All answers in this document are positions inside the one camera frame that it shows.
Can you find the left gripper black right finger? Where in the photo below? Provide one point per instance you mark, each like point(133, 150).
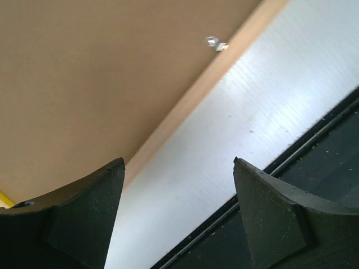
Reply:
point(287, 227)

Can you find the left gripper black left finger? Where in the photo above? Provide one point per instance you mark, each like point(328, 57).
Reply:
point(70, 227)

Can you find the brown cardboard backing board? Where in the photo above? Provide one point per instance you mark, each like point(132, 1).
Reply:
point(98, 84)

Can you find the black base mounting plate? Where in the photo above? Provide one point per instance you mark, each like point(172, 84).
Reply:
point(323, 162)

